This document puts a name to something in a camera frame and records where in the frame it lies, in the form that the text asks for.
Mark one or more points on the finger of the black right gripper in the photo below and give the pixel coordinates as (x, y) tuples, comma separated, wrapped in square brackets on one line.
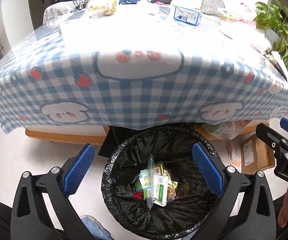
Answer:
[(279, 145)]

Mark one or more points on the clear plastic tube case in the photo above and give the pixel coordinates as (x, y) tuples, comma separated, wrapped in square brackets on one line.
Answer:
[(150, 187)]

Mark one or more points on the clear plastic bags pile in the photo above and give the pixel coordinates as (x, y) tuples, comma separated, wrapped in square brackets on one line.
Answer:
[(226, 130)]

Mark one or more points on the green potted plant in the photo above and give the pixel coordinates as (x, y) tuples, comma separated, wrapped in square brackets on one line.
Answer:
[(275, 17)]

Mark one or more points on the white green medicine box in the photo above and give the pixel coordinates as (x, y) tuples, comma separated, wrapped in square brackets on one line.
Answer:
[(160, 188)]

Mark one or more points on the small green box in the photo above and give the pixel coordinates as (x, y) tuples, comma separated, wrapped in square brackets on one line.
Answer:
[(140, 184)]

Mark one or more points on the black lined trash bin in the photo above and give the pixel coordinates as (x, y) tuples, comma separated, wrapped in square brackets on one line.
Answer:
[(171, 146)]

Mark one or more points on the person's right hand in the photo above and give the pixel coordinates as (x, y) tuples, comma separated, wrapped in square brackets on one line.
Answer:
[(283, 213)]

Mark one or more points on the blue white milk carton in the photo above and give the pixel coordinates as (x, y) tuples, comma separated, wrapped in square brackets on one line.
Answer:
[(188, 16)]

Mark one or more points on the red mesh net bag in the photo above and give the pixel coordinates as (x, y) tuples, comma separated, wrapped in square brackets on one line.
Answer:
[(139, 195)]

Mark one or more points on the cardboard box on floor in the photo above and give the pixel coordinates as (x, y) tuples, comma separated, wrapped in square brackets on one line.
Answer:
[(256, 155)]

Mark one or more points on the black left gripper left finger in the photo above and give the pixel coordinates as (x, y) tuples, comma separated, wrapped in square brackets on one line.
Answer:
[(30, 218)]

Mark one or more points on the blue checkered bear tablecloth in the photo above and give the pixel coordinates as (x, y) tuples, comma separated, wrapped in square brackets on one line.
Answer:
[(137, 70)]

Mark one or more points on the gold foil snack bag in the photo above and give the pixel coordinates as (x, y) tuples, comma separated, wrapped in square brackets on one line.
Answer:
[(172, 185)]

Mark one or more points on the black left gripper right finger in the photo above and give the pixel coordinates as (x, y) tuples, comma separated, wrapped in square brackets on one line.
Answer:
[(244, 209)]

